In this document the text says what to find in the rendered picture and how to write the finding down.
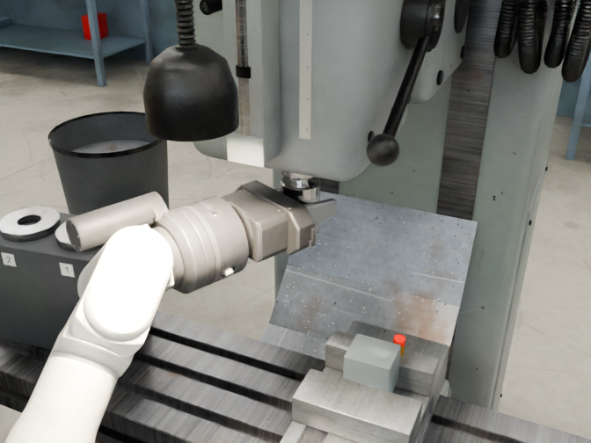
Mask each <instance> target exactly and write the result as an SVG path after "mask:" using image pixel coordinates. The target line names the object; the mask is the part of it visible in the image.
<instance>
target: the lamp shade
mask: <svg viewBox="0 0 591 443"><path fill-rule="evenodd" d="M195 45H196V46H194V47H180V46H179V44H177V45H175V46H172V47H168V48H166V49H165V51H163V52H162V53H161V54H160V55H158V56H157V57H156V58H155V59H153V60H152V61H151V62H150V65H149V69H148V74H147V77H146V82H145V86H144V90H143V102H144V110H145V118H146V125H147V130H148V132H149V133H150V134H152V135H154V136H156V137H157V138H160V139H164V140H168V141H175V142H200V141H207V140H212V139H215V138H219V137H223V136H225V135H227V134H230V133H232V132H234V131H235V130H236V129H237V128H238V126H239V110H238V90H237V85H236V83H235V80H234V77H233V75H232V73H231V71H230V66H229V64H228V62H227V60H226V59H225V58H224V57H223V56H221V55H219V54H218V53H217V52H215V51H214V50H212V49H211V48H209V47H206V46H203V45H199V44H197V43H195Z"/></svg>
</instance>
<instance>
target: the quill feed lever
mask: <svg viewBox="0 0 591 443"><path fill-rule="evenodd" d="M445 3H446V0H404V2H403V7H402V11H401V19H400V37H401V41H402V44H403V45H404V46H405V49H406V50H410V51H413V54H412V58H411V60H410V62H409V65H408V67H407V70H406V72H405V76H404V78H403V81H402V83H401V85H400V88H399V91H398V94H397V97H396V99H395V102H394V104H393V107H392V109H391V111H390V116H389V118H388V120H387V123H386V125H385V128H384V130H383V133H382V134H378V135H376V136H374V137H373V138H372V139H371V140H370V141H369V143H368V146H367V155H368V159H369V160H370V162H372V163H373V164H375V165H377V166H381V167H385V166H389V165H391V164H393V163H394V162H395V161H396V160H397V159H398V156H399V145H398V142H397V140H396V139H395V136H396V133H397V131H398V127H399V124H400V122H401V120H402V117H403V114H404V112H405V108H406V106H407V103H408V100H409V97H410V96H411V93H412V89H413V86H414V84H415V81H416V79H417V76H418V74H419V72H420V67H421V64H422V62H423V60H424V57H425V55H426V53H429V52H431V51H432V49H434V48H435V47H436V46H437V44H438V41H439V38H440V36H441V30H442V26H443V20H444V14H445Z"/></svg>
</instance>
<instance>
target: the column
mask: <svg viewBox="0 0 591 443"><path fill-rule="evenodd" d="M549 1H550V2H549V3H548V4H549V5H548V7H549V8H548V9H547V10H548V11H547V15H546V16H547V18H546V20H545V22H546V23H545V29H544V39H543V41H544V42H543V49H542V57H541V62H540V66H539V68H538V70H537V72H535V73H533V74H526V73H525V72H524V71H523V70H522V69H521V66H520V62H519V54H518V40H517V41H516V43H515V45H514V48H513V50H512V52H511V54H510V55H509V56H507V57H506V58H498V57H497V56H496V55H495V54H494V51H493V45H494V41H495V36H496V35H495V34H496V32H497V29H498V28H497V26H498V23H499V22H498V21H499V17H500V12H501V10H500V9H501V5H502V3H501V2H502V0H470V4H469V11H468V19H467V26H466V34H465V41H464V45H465V46H466V55H465V57H464V59H462V62H461V63H460V65H459V66H458V67H457V68H456V70H455V71H454V72H453V73H452V74H451V75H450V77H449V78H448V79H447V80H446V81H445V82H444V84H443V85H442V86H441V87H440V88H439V89H438V91H437V92H436V93H435V94H434V95H433V96H432V97H431V98H430V99H429V100H427V101H425V102H422V103H412V102H409V104H408V106H407V114H406V118H405V123H404V125H403V126H402V127H401V128H400V130H399V131H398V132H397V133H396V136H395V139H396V140H397V142H398V145H399V156H398V159H397V160H396V161H395V162H394V163H393V164H391V165H389V166H385V167H381V166H377V165H375V164H373V163H372V162H371V163H370V164H369V165H368V167H367V168H366V169H365V170H364V171H363V172H362V173H361V174H360V175H358V176H357V177H356V178H353V179H351V180H348V181H333V180H329V179H324V178H319V179H320V191H322V192H330V193H335V194H339V195H344V196H348V197H353V198H358V199H362V200H370V201H374V202H379V203H384V204H389V205H393V206H398V207H406V208H410V209H415V210H419V211H424V212H429V213H433V214H441V215H446V216H450V217H455V218H459V219H464V220H469V221H474V222H478V225H477V229H476V234H475V237H474V242H473V246H472V251H471V258H470V263H469V267H468V272H467V275H466V280H465V284H464V289H463V296H462V300H461V305H460V309H459V312H458V316H457V319H456V326H455V329H454V333H453V337H452V340H451V344H450V348H449V357H448V364H447V371H446V377H445V379H446V380H447V381H448V382H449V387H450V389H451V398H453V399H456V400H459V401H463V402H466V403H471V404H474V405H477V406H480V407H483V408H486V409H489V410H495V411H498V407H499V402H500V398H501V397H502V394H501V391H502V386H503V381H504V377H505V372H506V368H507V360H508V355H509V351H510V346H511V342H512V337H513V333H514V325H515V320H516V316H517V311H518V307H519V302H520V298H521V293H522V284H523V280H524V275H525V271H526V266H527V262H528V257H529V249H530V245H531V240H532V236H533V231H534V227H535V222H536V214H537V209H538V205H539V200H540V195H541V191H542V186H543V181H544V173H545V172H546V171H547V169H548V167H546V164H547V160H548V155H549V148H550V144H551V136H552V131H553V127H554V122H555V118H556V113H557V109H558V101H559V96H560V92H561V87H562V82H563V77H562V75H561V69H562V64H563V61H564V59H563V61H562V62H561V64H560V65H559V66H558V67H556V68H555V69H553V68H548V67H547V66H546V65H545V64H544V53H545V49H546V46H547V43H548V40H549V38H550V35H551V28H552V26H551V25H552V21H553V18H554V17H553V16H552V15H554V11H555V10H554V9H553V8H555V6H554V4H555V2H554V1H555V0H549ZM288 256H289V254H288V253H286V252H285V251H284V252H282V253H280V254H278V255H275V256H274V299H275V301H276V298H277V295H278V293H279V290H280V287H281V282H282V279H283V276H284V273H285V271H286V267H287V264H288Z"/></svg>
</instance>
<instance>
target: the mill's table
mask: <svg viewBox="0 0 591 443"><path fill-rule="evenodd" d="M51 351H52V350H51V349H47V348H43V347H38V346H35V345H27V344H23V343H19V342H14V341H10V340H6V339H1V338H0V404H1V405H3V406H5V407H8V408H10V409H13V410H16V411H18V412H21V413H22V412H23V411H24V409H25V407H26V406H27V404H28V401H29V399H30V397H31V395H32V393H33V390H34V388H35V386H36V384H37V382H38V379H39V378H40V375H41V373H42V370H43V368H44V366H45V365H46V363H47V359H48V357H49V355H50V353H51ZM325 367H326V365H325V360H323V359H318V358H314V357H311V356H309V355H305V354H302V353H299V352H294V351H291V350H288V349H285V348H281V347H279V346H276V345H270V344H268V343H264V342H261V341H258V340H255V339H252V338H247V337H244V336H240V335H238V334H235V333H231V332H228V331H226V330H220V329H217V328H214V327H211V326H207V325H205V324H202V323H196V322H194V321H190V320H187V319H184V318H181V317H178V316H173V315H170V314H166V313H164V312H161V311H156V314H155V316H154V318H153V321H152V323H151V326H150V329H149V332H148V334H147V337H146V338H145V341H144V343H143V345H142V347H141V348H140V349H139V350H138V351H137V352H136V353H135V354H134V357H133V358H132V361H131V363H130V365H129V367H128V368H127V370H126V371H125V372H124V374H123V375H122V376H121V377H119V378H118V381H117V383H116V385H115V388H114V390H113V393H112V396H111V398H110V401H109V403H108V405H107V407H106V411H105V414H104V416H103V418H102V420H101V423H100V425H99V428H98V432H97V435H96V439H95V442H96V443H280V442H281V439H282V438H283V436H284V435H285V433H286V431H287V430H288V428H289V427H290V425H291V423H292V422H293V420H292V397H293V395H294V394H295V392H296V391H297V389H298V388H299V386H300V384H301V383H302V381H303V379H304V378H305V376H306V374H307V373H308V372H309V371H310V369H314V370H318V371H320V372H323V370H324V369H325ZM423 443H591V439H587V438H583V437H581V436H578V435H574V434H571V433H569V432H563V431H560V430H557V429H554V428H550V427H548V426H545V425H540V424H537V423H533V422H530V421H528V420H524V419H521V418H516V417H513V416H509V415H507V414H504V413H500V412H497V411H495V410H489V409H486V408H483V407H480V406H477V405H474V404H471V403H466V402H463V401H459V400H456V399H453V398H450V397H447V396H442V395H440V396H439V399H438V401H437V404H436V406H435V409H434V413H433V416H432V418H431V421H430V424H429V426H428V428H427V433H426V436H425V438H424V440H423Z"/></svg>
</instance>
